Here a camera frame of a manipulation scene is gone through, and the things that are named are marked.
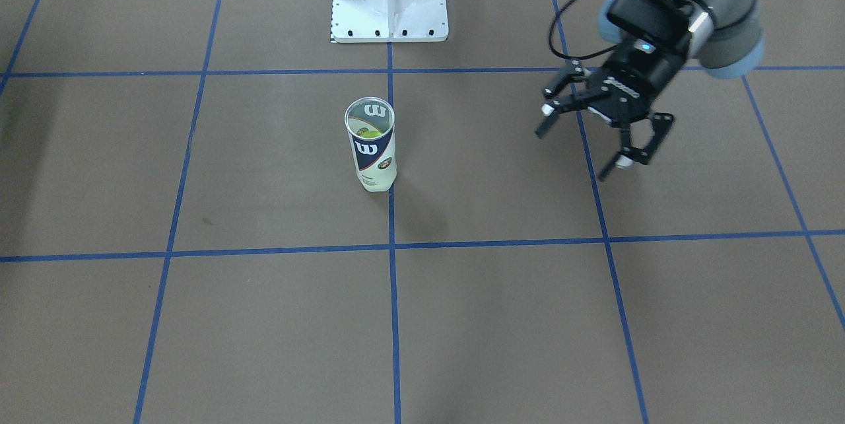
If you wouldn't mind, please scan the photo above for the Wilson tennis ball can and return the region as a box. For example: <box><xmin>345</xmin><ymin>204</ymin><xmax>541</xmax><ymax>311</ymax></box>
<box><xmin>343</xmin><ymin>96</ymin><xmax>397</xmax><ymax>192</ymax></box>

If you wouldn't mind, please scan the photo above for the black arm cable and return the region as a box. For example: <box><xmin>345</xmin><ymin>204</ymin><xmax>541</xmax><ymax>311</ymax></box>
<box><xmin>548</xmin><ymin>0</ymin><xmax>681</xmax><ymax>61</ymax></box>

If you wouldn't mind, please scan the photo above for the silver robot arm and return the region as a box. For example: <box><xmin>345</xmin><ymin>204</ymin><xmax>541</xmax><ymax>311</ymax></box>
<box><xmin>536</xmin><ymin>0</ymin><xmax>764</xmax><ymax>180</ymax></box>

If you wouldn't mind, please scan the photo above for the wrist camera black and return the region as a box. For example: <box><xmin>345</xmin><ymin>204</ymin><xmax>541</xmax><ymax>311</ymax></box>
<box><xmin>606</xmin><ymin>0</ymin><xmax>715</xmax><ymax>59</ymax></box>

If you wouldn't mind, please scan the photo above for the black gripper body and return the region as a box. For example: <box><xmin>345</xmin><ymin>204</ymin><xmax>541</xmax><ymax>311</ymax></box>
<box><xmin>584</xmin><ymin>41</ymin><xmax>687</xmax><ymax>128</ymax></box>

